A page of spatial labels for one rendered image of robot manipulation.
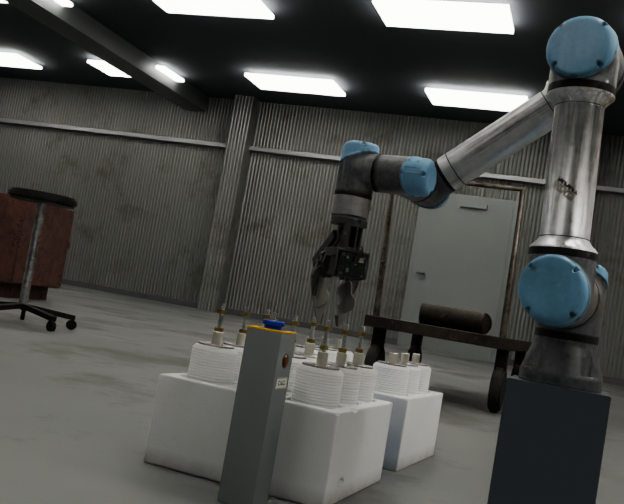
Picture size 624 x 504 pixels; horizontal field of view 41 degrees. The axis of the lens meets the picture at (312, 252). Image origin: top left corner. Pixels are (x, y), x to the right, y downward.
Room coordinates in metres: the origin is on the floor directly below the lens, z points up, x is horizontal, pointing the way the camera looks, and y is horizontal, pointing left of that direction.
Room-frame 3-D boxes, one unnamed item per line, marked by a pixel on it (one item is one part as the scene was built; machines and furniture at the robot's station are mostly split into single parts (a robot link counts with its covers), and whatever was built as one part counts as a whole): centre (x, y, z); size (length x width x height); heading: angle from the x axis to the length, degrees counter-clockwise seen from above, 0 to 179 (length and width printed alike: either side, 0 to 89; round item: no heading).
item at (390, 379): (2.18, -0.25, 0.16); 0.10 x 0.10 x 0.18
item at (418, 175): (1.63, -0.16, 0.65); 0.11 x 0.11 x 0.08; 62
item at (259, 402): (1.53, 0.05, 0.16); 0.07 x 0.07 x 0.31; 69
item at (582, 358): (1.58, -0.50, 0.35); 0.15 x 0.15 x 0.10
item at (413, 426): (2.34, -0.19, 0.09); 0.39 x 0.39 x 0.18; 68
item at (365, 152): (1.66, -0.06, 0.65); 0.09 x 0.08 x 0.11; 62
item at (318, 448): (1.83, 0.01, 0.09); 0.39 x 0.39 x 0.18; 69
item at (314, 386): (1.68, -0.06, 0.16); 0.10 x 0.10 x 0.18
